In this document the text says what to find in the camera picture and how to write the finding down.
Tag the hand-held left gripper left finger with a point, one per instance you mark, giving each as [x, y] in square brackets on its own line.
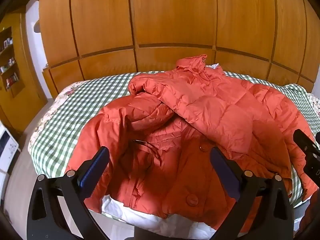
[96, 166]

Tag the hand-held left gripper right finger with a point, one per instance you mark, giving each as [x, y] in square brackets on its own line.
[223, 172]

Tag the wooden wardrobe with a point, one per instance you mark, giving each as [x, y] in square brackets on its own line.
[175, 17]

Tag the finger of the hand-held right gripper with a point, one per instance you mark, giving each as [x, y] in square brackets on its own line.
[303, 140]

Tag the row of bottles and jars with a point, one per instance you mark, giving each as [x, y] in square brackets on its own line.
[10, 80]

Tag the green checked bed cover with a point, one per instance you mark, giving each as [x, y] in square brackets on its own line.
[75, 120]

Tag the wooden shelf unit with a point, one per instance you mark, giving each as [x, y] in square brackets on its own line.
[26, 67]

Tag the orange puffer jacket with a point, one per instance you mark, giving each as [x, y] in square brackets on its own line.
[212, 110]

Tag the white appliance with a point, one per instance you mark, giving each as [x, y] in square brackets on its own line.
[6, 147]

